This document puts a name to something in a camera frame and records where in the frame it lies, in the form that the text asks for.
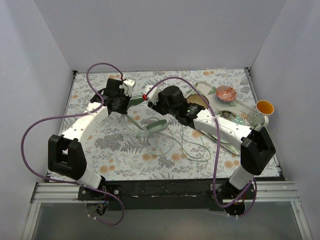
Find mint green plate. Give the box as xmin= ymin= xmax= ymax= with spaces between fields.
xmin=214 ymin=110 xmax=245 ymax=125

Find red patterned small bowl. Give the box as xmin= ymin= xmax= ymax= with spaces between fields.
xmin=215 ymin=85 xmax=237 ymax=104

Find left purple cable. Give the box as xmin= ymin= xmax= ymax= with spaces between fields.
xmin=20 ymin=62 xmax=125 ymax=227

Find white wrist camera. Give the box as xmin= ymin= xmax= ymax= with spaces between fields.
xmin=122 ymin=79 xmax=136 ymax=97
xmin=143 ymin=85 xmax=161 ymax=105

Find aluminium frame rail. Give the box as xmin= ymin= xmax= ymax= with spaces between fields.
xmin=20 ymin=181 xmax=81 ymax=240

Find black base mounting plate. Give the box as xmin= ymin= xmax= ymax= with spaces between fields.
xmin=77 ymin=178 xmax=241 ymax=211

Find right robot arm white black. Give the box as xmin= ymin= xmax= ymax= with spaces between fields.
xmin=143 ymin=85 xmax=276 ymax=199

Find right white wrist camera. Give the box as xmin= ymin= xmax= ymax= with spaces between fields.
xmin=143 ymin=85 xmax=161 ymax=105

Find white mug orange inside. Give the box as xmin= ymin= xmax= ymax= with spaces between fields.
xmin=246 ymin=100 xmax=275 ymax=127

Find floral table mat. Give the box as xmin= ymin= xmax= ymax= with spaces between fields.
xmin=49 ymin=68 xmax=280 ymax=183

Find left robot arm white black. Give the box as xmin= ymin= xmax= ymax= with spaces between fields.
xmin=48 ymin=78 xmax=135 ymax=200

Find mint green headphone cable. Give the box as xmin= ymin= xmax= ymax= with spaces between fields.
xmin=122 ymin=94 xmax=212 ymax=163

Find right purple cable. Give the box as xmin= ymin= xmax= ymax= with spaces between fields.
xmin=146 ymin=76 xmax=256 ymax=217

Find purple cable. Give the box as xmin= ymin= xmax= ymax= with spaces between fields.
xmin=20 ymin=62 xmax=125 ymax=227
xmin=146 ymin=76 xmax=256 ymax=217

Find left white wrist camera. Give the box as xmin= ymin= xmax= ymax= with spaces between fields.
xmin=122 ymin=79 xmax=136 ymax=97

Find floral serving tray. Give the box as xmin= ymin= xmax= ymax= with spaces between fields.
xmin=186 ymin=81 xmax=261 ymax=155

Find mint green headphones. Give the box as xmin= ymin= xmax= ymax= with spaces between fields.
xmin=122 ymin=95 xmax=169 ymax=135

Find tan ceramic bowl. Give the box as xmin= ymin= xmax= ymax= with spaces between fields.
xmin=186 ymin=94 xmax=208 ymax=109

